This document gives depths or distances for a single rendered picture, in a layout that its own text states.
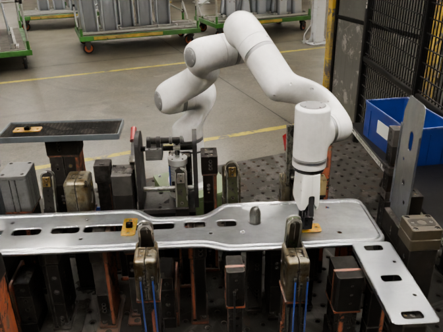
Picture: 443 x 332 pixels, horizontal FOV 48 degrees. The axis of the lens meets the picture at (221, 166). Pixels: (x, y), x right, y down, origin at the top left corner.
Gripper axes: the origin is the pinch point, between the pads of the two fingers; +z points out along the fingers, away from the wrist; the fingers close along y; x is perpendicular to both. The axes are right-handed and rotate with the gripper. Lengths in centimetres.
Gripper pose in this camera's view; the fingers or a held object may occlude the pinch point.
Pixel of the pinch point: (304, 219)
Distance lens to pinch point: 133.6
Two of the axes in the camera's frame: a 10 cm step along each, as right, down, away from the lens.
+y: 0.6, 4.3, -9.0
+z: 0.1, 9.0, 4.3
